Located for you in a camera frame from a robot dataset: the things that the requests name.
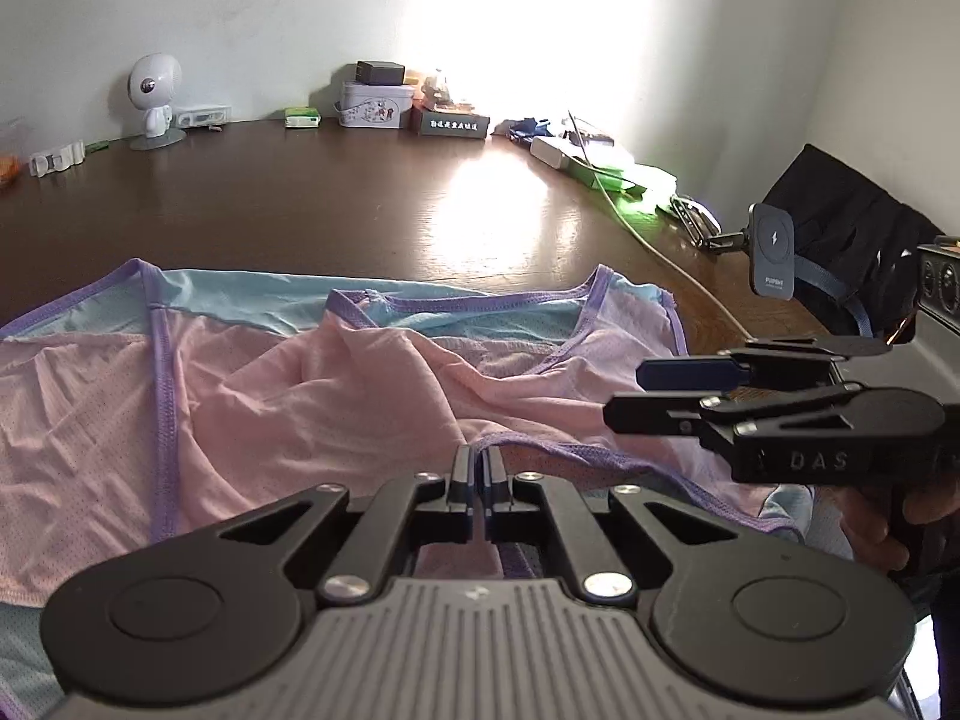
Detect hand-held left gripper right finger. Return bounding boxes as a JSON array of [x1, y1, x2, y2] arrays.
[[484, 448, 740, 605]]

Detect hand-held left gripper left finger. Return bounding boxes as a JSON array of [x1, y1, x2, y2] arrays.
[[217, 446, 479, 605]]

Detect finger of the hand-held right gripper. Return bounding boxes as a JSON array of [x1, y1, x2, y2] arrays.
[[636, 337, 893, 391], [604, 382, 871, 437]]

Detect pink and purple mesh shirt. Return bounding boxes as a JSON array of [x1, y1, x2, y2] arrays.
[[0, 259, 818, 720]]

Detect person's right hand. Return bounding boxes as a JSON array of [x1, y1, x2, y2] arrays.
[[838, 485, 960, 578]]

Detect metal folding stand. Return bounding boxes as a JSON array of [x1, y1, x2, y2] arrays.
[[670, 193, 755, 252]]

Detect green plastic bag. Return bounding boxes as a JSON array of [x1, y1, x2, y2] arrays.
[[570, 161, 676, 200]]

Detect chair with black cloth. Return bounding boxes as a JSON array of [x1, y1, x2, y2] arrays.
[[757, 144, 946, 350]]

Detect dark green box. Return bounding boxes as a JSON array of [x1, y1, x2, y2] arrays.
[[418, 109, 491, 140]]

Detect crumpled plastic wrapper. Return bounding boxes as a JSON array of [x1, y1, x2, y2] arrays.
[[420, 71, 473, 112]]

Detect white tin box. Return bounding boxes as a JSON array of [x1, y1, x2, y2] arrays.
[[335, 81, 415, 128]]

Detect white robot-shaped fan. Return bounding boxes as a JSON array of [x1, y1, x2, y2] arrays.
[[126, 54, 187, 151]]

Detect white plastic clip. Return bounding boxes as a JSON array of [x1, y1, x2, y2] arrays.
[[30, 144, 86, 177]]

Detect clear plastic fruit container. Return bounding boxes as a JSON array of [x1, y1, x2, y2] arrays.
[[0, 116, 23, 192]]

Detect white cable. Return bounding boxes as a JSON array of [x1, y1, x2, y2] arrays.
[[566, 111, 758, 338]]

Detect grey wireless charger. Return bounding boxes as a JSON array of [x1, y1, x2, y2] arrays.
[[750, 202, 800, 295]]

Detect blue strap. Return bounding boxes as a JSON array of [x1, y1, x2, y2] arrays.
[[795, 255, 875, 338]]

